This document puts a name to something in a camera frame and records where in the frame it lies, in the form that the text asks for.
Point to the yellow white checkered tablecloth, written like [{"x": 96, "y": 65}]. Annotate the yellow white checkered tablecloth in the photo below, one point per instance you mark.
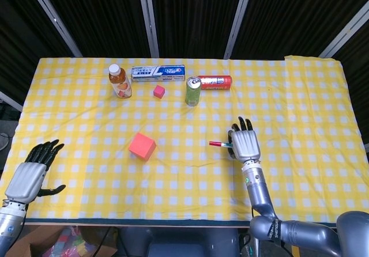
[{"x": 184, "y": 182}]

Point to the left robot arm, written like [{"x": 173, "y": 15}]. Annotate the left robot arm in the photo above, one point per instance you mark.
[{"x": 8, "y": 225}]

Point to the red capped marker pen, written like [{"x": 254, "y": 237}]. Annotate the red capped marker pen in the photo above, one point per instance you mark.
[{"x": 216, "y": 143}]

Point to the bag of colourful blocks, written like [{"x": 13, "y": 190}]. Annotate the bag of colourful blocks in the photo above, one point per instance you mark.
[{"x": 72, "y": 242}]

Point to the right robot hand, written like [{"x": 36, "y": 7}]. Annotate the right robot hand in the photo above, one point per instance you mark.
[{"x": 246, "y": 146}]

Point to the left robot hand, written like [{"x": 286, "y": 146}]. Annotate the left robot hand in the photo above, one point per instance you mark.
[{"x": 26, "y": 182}]

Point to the green drink can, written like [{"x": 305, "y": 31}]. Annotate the green drink can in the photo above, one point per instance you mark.
[{"x": 192, "y": 95}]

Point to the small pink cube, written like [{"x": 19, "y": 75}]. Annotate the small pink cube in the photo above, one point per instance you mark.
[{"x": 158, "y": 92}]

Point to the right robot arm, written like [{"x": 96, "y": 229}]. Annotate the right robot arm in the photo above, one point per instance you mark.
[{"x": 259, "y": 193}]

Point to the brown cardboard box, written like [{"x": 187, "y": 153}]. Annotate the brown cardboard box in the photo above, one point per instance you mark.
[{"x": 31, "y": 237}]

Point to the white metal frame post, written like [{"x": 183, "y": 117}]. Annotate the white metal frame post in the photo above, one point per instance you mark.
[
  {"x": 239, "y": 18},
  {"x": 346, "y": 34},
  {"x": 149, "y": 18},
  {"x": 54, "y": 18},
  {"x": 11, "y": 102}
]

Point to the blue white toothpaste box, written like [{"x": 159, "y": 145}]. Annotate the blue white toothpaste box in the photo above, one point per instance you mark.
[{"x": 158, "y": 74}]

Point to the tea bottle with white cap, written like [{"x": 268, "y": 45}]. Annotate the tea bottle with white cap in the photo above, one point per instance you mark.
[{"x": 122, "y": 88}]

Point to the orange soda can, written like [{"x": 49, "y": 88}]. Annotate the orange soda can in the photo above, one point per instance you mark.
[{"x": 216, "y": 82}]

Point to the large pink cube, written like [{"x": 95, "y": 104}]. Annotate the large pink cube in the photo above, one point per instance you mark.
[{"x": 141, "y": 147}]

